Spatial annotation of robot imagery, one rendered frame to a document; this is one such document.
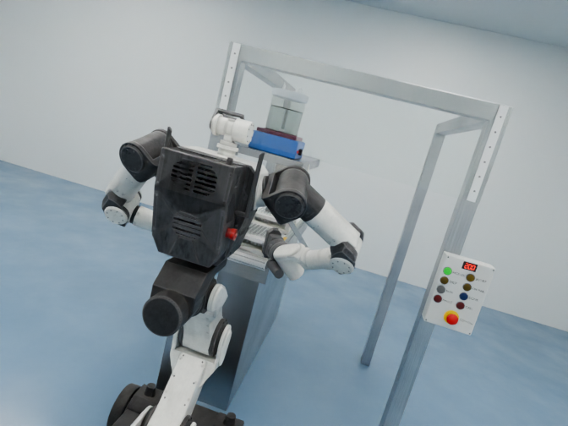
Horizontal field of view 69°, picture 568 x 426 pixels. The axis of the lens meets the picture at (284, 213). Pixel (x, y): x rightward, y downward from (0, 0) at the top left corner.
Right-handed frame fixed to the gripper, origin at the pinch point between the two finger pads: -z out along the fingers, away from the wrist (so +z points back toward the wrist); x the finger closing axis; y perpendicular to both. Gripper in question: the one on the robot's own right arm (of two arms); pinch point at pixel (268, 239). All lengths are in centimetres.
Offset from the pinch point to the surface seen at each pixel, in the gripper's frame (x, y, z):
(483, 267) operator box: -16, 61, 49
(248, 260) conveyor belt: 12.6, -3.7, -7.1
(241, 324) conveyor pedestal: 48, 4, -17
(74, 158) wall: 65, -111, -456
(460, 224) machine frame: -27, 55, 38
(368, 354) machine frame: 87, 114, -54
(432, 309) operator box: 4, 51, 43
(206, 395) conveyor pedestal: 90, -3, -21
